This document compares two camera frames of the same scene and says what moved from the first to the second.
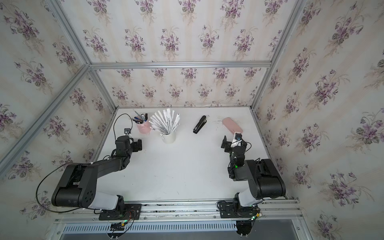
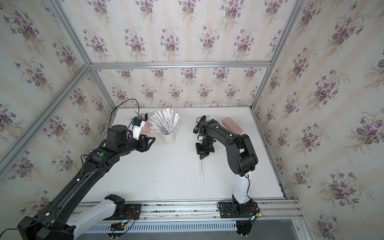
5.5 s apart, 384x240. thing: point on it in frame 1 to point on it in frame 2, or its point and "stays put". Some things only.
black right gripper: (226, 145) to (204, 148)
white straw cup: (169, 139) stays put
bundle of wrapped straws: (165, 122) stays put
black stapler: (202, 122) stays put
